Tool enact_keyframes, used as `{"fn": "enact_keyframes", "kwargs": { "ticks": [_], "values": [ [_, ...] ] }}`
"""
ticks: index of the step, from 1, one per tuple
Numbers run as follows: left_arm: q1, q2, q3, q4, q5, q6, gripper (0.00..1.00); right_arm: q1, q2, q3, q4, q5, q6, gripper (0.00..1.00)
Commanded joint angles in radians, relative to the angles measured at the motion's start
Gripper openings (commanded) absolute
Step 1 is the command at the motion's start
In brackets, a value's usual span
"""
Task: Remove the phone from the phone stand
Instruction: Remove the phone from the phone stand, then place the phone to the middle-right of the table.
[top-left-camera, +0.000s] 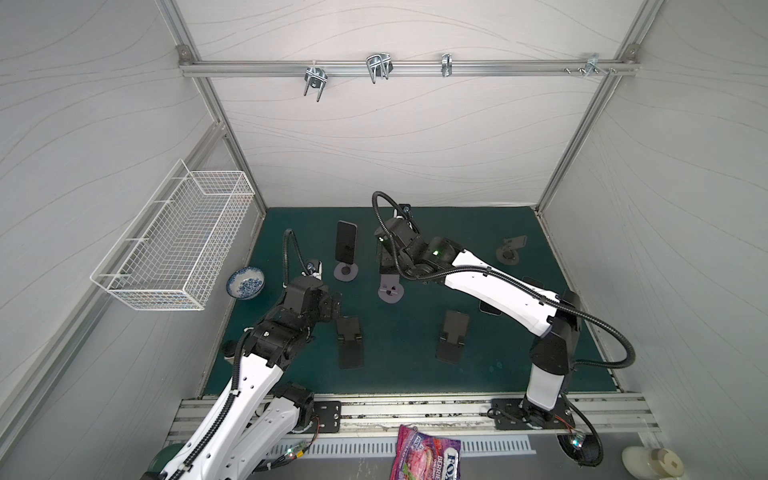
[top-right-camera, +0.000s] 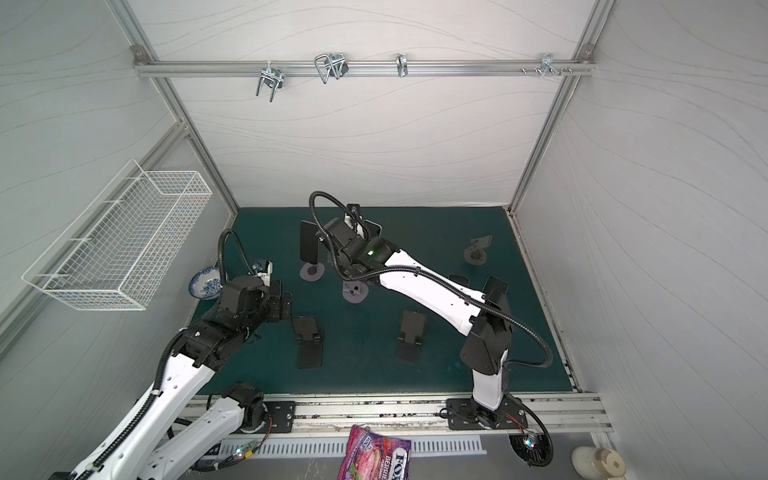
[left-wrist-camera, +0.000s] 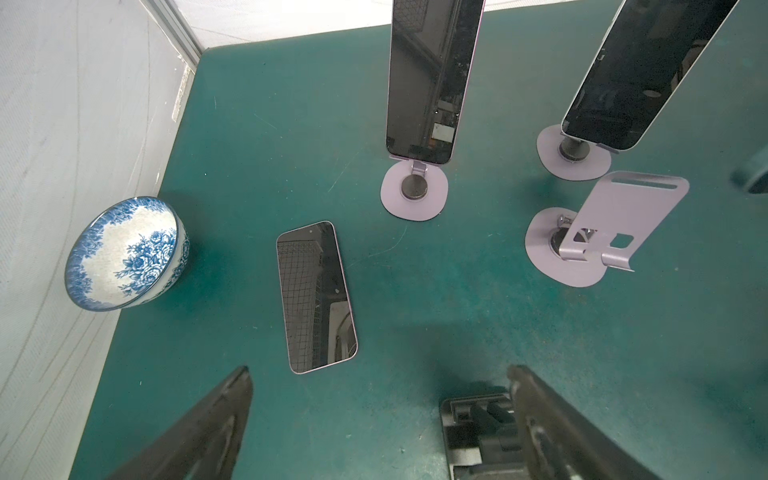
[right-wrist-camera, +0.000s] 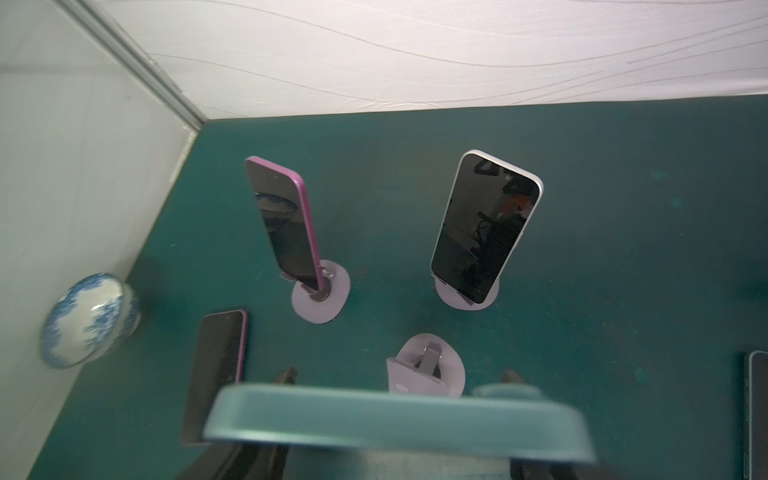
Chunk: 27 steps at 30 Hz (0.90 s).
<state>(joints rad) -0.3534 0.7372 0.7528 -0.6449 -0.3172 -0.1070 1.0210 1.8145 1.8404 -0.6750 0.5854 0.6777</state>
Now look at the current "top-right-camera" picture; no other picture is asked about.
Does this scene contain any metal u-bolt clamp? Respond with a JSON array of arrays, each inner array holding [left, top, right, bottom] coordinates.
[[255, 61, 284, 102], [314, 52, 349, 84]]

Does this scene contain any pink snack bag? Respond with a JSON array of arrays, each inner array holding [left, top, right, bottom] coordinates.
[[337, 425, 412, 480]]

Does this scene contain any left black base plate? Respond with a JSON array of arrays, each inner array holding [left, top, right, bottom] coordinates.
[[237, 400, 296, 434]]

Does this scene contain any front right folding stand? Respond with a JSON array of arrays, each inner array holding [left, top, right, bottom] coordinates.
[[395, 310, 427, 364]]

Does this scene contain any centre metal U-bolt clamp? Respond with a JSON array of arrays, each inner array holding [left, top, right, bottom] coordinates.
[[314, 52, 349, 84]]

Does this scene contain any left metal U-bolt clamp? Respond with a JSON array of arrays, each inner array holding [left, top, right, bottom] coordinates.
[[255, 61, 284, 102]]

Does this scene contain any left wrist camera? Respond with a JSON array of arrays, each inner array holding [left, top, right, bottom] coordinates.
[[251, 259, 273, 287]]

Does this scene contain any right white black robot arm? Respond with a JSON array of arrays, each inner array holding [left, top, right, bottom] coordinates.
[[308, 191, 554, 468]]

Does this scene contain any front left folding stand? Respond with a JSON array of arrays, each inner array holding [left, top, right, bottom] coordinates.
[[291, 316, 324, 370]]

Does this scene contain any white wire basket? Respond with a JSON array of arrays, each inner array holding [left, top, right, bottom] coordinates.
[[21, 160, 212, 311]]

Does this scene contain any white vent grille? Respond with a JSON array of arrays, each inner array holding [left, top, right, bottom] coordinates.
[[202, 435, 487, 461]]

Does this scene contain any aluminium cross bar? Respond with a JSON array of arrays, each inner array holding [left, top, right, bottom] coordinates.
[[134, 57, 597, 78]]

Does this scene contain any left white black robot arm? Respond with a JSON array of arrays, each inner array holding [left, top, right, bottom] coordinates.
[[51, 258, 292, 479]]

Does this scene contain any right metal bolt bracket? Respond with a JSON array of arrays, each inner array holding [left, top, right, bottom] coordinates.
[[520, 53, 573, 77]]

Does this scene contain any round stand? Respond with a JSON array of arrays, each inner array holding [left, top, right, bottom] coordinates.
[[342, 281, 369, 304], [463, 235, 493, 266], [299, 261, 326, 283]]

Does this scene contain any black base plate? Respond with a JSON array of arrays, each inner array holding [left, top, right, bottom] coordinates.
[[237, 400, 296, 434], [438, 396, 528, 431]]

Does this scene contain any blue white ceramic bowl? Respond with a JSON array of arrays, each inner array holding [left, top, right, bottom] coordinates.
[[188, 266, 222, 300]]

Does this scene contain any small metal bracket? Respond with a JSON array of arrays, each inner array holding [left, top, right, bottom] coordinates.
[[396, 53, 408, 78]]

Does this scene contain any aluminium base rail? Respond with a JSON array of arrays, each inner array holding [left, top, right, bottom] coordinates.
[[179, 392, 613, 442]]

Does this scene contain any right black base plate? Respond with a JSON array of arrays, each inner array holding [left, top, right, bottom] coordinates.
[[438, 396, 528, 431]]

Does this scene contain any folding stand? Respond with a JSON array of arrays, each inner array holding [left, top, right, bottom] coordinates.
[[395, 310, 427, 364], [291, 316, 324, 370]]

